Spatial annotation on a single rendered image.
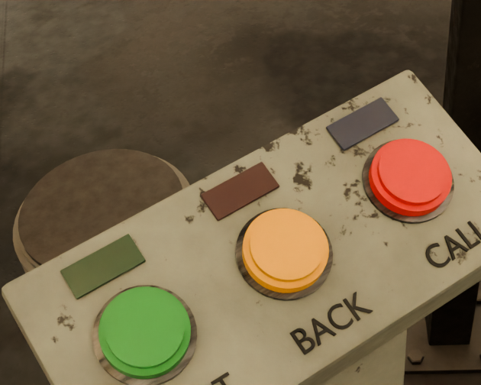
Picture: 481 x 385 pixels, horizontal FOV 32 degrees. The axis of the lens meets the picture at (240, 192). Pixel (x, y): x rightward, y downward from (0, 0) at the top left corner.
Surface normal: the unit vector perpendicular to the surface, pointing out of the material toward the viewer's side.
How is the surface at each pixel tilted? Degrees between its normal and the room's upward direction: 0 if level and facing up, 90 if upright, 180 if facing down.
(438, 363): 0
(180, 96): 0
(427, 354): 0
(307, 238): 20
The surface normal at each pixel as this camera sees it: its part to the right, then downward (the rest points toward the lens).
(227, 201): 0.08, -0.44
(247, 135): -0.11, -0.68
